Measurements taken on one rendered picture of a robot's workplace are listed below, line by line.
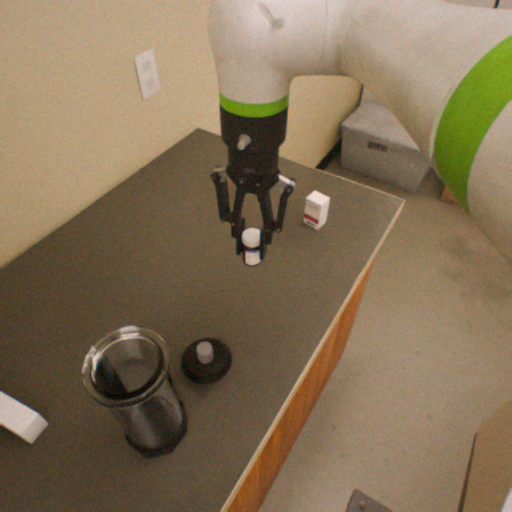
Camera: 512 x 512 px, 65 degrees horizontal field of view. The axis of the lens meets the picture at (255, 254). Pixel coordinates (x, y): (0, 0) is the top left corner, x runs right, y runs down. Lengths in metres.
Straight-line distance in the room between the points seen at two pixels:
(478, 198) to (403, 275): 2.03
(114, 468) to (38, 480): 0.11
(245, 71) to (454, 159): 0.31
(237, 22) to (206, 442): 0.60
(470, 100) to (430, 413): 1.70
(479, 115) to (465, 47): 0.06
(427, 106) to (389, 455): 1.58
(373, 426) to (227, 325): 1.08
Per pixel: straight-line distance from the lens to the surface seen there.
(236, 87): 0.51
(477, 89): 0.25
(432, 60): 0.30
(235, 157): 0.58
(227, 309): 0.84
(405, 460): 1.78
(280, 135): 0.56
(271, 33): 0.48
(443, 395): 1.94
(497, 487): 0.67
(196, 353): 0.75
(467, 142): 0.24
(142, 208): 1.09
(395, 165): 2.71
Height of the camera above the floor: 1.63
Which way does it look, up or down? 48 degrees down
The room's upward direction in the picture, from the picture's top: straight up
